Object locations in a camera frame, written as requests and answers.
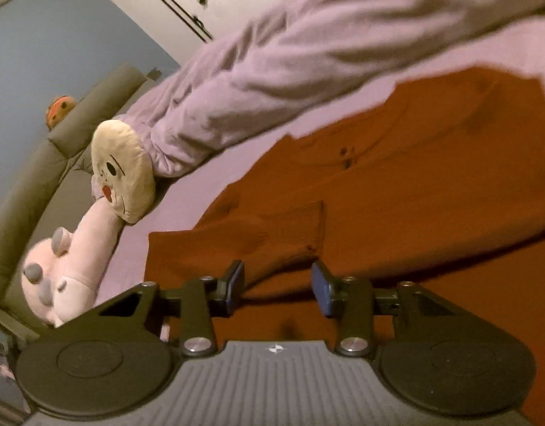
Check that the orange plush toy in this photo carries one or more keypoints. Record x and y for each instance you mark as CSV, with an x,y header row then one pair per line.
x,y
58,109

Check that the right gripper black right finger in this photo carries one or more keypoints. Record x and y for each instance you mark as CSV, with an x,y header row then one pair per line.
x,y
354,303

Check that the grey upholstered headboard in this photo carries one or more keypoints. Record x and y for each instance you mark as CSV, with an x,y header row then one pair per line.
x,y
53,189

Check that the pink plush toy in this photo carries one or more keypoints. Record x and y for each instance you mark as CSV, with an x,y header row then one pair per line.
x,y
61,274

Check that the lilac rolled duvet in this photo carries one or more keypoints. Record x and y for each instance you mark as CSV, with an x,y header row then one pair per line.
x,y
296,55

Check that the rust orange knit cardigan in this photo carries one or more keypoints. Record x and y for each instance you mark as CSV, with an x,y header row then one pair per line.
x,y
444,182

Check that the beige face plush pillow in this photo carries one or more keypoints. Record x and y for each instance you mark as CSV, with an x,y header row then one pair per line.
x,y
123,170

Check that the lilac bed sheet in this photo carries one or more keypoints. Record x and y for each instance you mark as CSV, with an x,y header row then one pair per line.
x,y
518,46

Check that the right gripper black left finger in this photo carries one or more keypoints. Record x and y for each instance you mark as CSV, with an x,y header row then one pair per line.
x,y
200,300

